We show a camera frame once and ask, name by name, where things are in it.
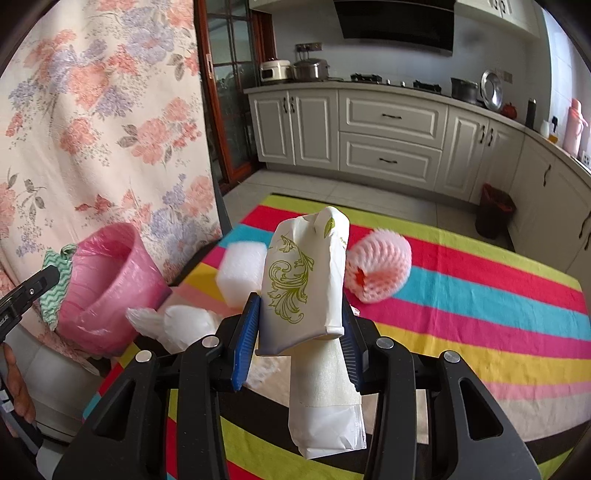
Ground dark cooking pot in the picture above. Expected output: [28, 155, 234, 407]
[451, 78, 479, 104]

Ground striped tablecloth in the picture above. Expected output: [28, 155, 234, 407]
[83, 194, 587, 480]

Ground beige white paper bag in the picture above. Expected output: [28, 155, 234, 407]
[288, 339, 368, 460]

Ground black range hood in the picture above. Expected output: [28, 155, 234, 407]
[333, 0, 455, 57]

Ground black gas stove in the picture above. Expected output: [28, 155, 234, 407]
[350, 73, 441, 90]

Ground green print paper bag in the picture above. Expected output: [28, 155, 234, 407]
[255, 206, 350, 357]

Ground round steel plate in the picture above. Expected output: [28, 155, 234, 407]
[480, 69, 504, 112]

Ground dark red floor bin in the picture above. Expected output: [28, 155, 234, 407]
[475, 183, 516, 239]

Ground white plastic bag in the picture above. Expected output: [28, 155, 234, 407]
[126, 305, 222, 355]

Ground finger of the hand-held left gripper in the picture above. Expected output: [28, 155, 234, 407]
[0, 265, 62, 319]

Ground pink lined trash bin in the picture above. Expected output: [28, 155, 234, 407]
[55, 222, 169, 357]

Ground pink thermos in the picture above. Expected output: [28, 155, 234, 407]
[562, 98, 589, 157]

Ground floral curtain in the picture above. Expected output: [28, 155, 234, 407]
[0, 0, 222, 370]

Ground person's left hand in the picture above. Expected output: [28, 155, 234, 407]
[0, 344, 38, 428]

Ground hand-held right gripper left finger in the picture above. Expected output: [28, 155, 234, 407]
[52, 291, 262, 480]

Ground white lower kitchen cabinets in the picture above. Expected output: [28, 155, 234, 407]
[245, 85, 591, 278]

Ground brown wooden door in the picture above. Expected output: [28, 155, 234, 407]
[196, 0, 278, 195]

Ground steel pressure cooker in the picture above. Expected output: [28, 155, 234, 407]
[292, 52, 331, 82]

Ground green zigzag cloth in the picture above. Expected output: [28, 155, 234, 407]
[41, 244, 78, 330]

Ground small white foam block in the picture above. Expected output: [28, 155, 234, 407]
[217, 240, 269, 309]

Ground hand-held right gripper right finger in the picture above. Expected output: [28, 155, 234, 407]
[341, 295, 541, 480]

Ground round pink foam net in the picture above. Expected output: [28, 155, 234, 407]
[346, 227, 413, 304]

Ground white rice cooker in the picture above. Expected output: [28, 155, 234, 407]
[259, 59, 293, 84]

